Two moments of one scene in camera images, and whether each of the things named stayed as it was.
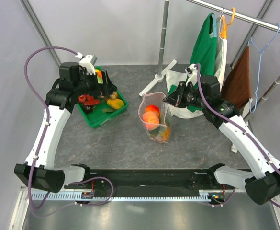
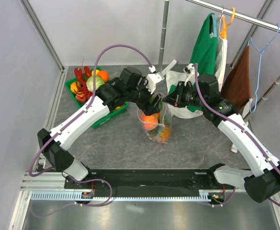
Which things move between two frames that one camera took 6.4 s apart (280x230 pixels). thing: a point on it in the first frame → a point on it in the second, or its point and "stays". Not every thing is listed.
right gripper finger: [172, 98] stays
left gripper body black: [91, 86] → [141, 98]
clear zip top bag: [155, 115] stays
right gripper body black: [187, 96] stays
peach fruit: [151, 120] stays
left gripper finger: [109, 87] → [156, 103]
